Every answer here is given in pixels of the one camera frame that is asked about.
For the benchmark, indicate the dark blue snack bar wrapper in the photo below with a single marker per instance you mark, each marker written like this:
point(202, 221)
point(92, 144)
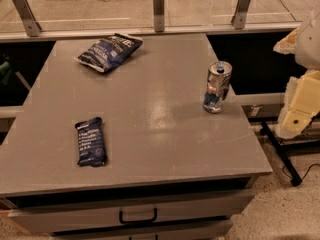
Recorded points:
point(91, 144)

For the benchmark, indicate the middle metal railing bracket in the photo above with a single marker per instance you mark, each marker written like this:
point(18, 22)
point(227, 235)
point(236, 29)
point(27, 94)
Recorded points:
point(158, 15)

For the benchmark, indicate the black metal stand leg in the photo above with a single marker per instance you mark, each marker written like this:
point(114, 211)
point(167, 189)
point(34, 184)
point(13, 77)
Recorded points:
point(296, 180)

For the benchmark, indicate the metal railing bracket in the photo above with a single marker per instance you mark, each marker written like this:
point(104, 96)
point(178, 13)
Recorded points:
point(239, 18)
point(31, 26)
point(158, 15)

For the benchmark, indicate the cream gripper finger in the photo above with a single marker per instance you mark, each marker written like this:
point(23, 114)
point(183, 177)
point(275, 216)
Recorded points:
point(287, 44)
point(301, 104)

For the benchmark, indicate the blue chip bag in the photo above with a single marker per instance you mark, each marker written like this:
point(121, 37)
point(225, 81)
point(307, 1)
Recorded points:
point(109, 53)

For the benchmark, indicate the grey drawer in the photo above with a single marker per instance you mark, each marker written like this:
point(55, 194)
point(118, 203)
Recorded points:
point(195, 230)
point(104, 214)

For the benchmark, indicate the left metal railing bracket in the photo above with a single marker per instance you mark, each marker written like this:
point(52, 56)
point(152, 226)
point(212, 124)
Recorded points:
point(31, 26)

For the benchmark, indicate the grey upper drawer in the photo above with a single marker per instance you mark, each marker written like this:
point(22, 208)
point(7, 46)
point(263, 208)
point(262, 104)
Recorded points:
point(104, 214)

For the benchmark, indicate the grey lower drawer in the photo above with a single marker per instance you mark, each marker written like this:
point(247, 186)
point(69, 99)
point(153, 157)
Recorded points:
point(195, 230)

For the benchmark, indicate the right metal railing bracket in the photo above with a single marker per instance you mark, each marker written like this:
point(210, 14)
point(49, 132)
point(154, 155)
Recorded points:
point(239, 18)

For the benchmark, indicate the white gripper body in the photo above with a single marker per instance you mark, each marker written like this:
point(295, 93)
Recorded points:
point(309, 44)

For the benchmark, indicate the black drawer handle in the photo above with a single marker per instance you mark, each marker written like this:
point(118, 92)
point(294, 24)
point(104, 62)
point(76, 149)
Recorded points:
point(138, 217)

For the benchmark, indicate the silver blue redbull can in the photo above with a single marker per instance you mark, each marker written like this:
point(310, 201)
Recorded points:
point(218, 81)

